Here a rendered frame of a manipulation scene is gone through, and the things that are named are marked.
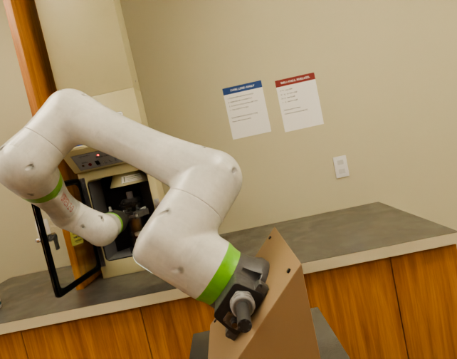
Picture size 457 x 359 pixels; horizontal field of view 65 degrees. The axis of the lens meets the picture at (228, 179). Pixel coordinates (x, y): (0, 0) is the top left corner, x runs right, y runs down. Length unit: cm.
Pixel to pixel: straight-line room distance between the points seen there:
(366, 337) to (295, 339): 85
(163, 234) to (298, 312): 27
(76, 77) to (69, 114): 77
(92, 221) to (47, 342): 52
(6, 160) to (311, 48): 157
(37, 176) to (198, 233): 40
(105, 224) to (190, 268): 63
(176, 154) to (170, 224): 16
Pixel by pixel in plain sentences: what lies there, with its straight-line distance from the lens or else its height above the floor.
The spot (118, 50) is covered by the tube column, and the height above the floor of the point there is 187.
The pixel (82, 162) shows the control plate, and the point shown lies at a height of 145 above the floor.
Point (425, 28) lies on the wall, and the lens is 225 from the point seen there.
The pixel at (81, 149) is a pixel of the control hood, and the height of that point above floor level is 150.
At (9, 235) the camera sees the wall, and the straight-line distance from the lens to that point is 236.
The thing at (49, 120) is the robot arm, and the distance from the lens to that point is 92.
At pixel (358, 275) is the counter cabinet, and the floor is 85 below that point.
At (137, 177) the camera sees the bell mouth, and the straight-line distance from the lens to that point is 161.
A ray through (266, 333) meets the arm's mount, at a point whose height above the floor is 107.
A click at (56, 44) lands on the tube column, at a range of 174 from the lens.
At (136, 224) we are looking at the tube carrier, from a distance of 162.
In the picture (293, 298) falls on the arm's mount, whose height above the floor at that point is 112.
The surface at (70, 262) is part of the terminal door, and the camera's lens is 150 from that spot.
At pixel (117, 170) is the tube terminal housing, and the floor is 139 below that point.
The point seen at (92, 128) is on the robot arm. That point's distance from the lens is 88.
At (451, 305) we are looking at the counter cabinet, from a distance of 154.
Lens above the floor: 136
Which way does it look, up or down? 4 degrees down
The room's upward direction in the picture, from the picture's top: 12 degrees counter-clockwise
